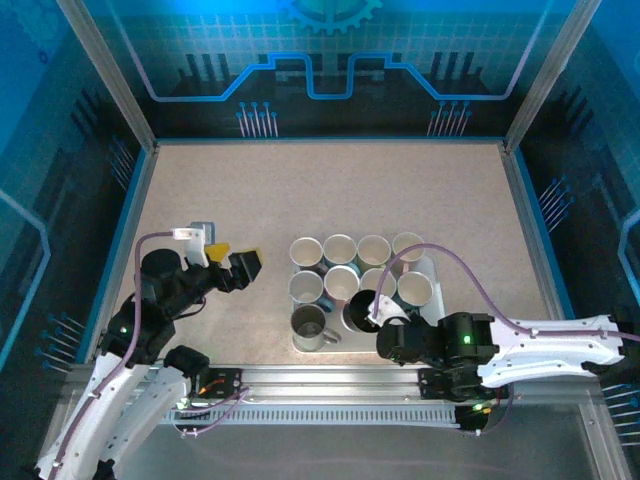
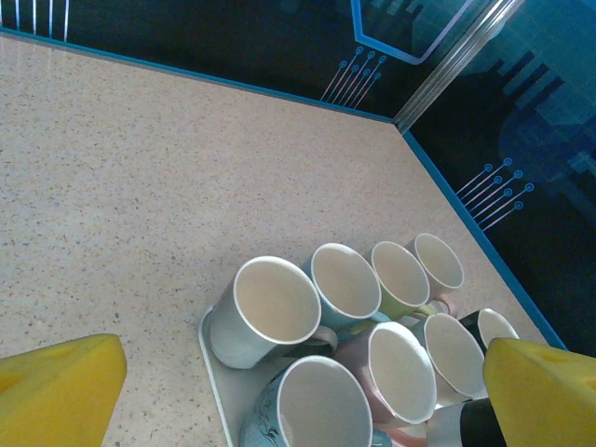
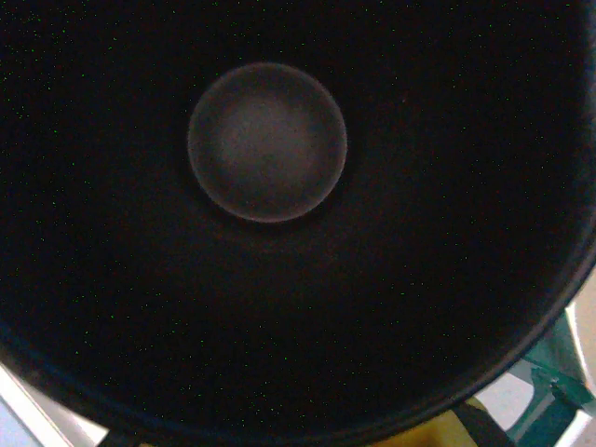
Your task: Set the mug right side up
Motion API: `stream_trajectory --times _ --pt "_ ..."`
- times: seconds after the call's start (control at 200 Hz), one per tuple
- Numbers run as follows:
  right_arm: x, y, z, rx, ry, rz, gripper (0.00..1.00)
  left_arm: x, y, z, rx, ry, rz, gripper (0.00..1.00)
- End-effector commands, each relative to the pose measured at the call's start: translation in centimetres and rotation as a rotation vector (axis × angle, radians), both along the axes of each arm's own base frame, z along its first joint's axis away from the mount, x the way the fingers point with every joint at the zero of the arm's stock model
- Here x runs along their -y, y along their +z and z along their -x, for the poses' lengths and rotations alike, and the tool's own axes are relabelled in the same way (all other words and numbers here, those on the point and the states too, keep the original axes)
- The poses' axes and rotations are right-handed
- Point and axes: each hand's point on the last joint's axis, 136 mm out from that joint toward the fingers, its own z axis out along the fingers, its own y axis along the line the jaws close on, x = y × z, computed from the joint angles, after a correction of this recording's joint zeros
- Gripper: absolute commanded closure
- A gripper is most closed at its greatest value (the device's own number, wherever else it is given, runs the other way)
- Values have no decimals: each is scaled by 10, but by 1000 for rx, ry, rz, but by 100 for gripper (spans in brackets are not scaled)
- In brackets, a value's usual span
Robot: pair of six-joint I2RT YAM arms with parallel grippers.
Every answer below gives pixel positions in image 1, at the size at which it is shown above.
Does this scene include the dark green mug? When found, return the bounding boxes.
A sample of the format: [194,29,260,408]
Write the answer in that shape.
[397,271,434,312]

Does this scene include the grey-blue mug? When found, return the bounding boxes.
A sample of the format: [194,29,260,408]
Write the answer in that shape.
[289,237,325,274]

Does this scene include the black mug with white base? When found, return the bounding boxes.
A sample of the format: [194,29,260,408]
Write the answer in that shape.
[342,288,384,334]

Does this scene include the grey mug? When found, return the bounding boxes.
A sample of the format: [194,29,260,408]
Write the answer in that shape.
[291,303,342,351]

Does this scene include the light blue mug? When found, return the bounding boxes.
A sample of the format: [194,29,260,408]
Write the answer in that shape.
[323,233,359,269]

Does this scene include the pale pink mug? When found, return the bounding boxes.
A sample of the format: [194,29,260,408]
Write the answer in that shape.
[391,232,426,266]

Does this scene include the yellow-green mug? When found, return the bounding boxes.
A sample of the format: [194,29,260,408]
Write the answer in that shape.
[357,234,392,271]

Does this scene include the white plastic tray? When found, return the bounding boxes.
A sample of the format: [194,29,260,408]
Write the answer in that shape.
[292,254,450,355]

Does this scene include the base controller board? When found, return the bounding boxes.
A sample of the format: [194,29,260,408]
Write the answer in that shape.
[174,394,212,416]
[455,402,494,435]

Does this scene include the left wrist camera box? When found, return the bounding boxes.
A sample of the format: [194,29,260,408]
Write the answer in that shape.
[172,221,217,266]

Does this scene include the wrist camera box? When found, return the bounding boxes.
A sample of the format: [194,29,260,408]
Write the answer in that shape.
[172,221,217,266]
[366,293,410,327]

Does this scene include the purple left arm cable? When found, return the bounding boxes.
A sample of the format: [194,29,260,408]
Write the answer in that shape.
[49,230,251,480]

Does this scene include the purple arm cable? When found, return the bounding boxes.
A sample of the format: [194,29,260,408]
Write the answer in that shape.
[369,242,640,436]
[49,230,251,480]

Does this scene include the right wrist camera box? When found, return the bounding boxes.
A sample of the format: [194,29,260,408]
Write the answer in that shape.
[366,293,410,327]

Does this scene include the aluminium side rail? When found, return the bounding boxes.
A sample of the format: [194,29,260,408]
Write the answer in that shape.
[499,142,587,364]
[84,142,162,365]

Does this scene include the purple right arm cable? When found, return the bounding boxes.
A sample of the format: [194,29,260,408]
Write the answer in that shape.
[369,242,640,436]

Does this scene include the aluminium table rail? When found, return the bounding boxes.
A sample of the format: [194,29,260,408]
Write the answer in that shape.
[59,363,609,402]

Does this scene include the slotted grey cable duct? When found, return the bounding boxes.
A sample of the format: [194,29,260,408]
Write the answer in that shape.
[149,403,464,429]

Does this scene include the aluminium frame post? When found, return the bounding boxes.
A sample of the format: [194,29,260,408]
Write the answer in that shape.
[504,0,604,154]
[55,0,160,154]

